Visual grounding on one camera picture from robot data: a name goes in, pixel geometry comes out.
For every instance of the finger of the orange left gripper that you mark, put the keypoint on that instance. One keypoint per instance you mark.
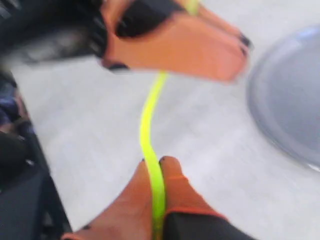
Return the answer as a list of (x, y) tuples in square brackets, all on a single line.
[(177, 36)]

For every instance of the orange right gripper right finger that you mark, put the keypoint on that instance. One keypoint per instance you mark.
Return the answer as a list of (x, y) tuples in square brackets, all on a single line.
[(188, 216)]

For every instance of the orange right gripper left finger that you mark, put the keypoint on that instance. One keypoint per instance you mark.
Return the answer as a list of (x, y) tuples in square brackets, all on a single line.
[(129, 217)]

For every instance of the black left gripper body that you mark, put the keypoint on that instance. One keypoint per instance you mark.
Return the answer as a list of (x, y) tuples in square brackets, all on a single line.
[(36, 31)]

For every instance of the yellow-green flexible strip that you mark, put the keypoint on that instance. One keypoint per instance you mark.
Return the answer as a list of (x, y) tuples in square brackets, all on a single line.
[(158, 193)]

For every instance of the round silver metal plate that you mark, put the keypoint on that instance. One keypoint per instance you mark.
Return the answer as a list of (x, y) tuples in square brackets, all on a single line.
[(283, 95)]

